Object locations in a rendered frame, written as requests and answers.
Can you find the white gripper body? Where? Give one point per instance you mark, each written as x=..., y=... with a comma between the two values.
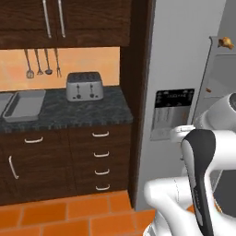
x=179, y=132

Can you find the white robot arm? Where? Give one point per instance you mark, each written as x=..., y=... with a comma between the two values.
x=172, y=196

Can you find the small brown mushroom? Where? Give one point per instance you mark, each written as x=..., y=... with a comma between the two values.
x=208, y=90

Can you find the brown chicken drumstick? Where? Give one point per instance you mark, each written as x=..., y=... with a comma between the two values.
x=226, y=42

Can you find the grey tupperware container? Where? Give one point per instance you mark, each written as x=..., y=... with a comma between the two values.
x=24, y=106

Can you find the open grey fridge door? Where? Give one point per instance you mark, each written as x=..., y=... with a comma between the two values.
x=221, y=76

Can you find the tall dark wood side panel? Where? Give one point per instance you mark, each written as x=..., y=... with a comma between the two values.
x=138, y=76

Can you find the grey fridge door with dispenser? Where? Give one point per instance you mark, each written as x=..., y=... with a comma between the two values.
x=175, y=61

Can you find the silver four-slot toaster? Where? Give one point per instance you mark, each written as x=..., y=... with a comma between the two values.
x=84, y=89

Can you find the dark wood wide drawer front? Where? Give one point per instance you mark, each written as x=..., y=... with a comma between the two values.
x=52, y=139

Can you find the hanging metal fork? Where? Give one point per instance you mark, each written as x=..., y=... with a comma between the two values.
x=58, y=71

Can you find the dark wood base cupboard door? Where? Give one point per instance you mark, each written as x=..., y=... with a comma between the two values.
x=43, y=175

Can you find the hanging metal ladle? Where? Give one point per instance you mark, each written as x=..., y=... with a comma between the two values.
x=48, y=71

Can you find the hanging metal spatula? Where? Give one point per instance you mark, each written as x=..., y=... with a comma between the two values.
x=29, y=73

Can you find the dark wood wall cupboard door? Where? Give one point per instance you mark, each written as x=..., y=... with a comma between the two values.
x=98, y=18
x=21, y=18

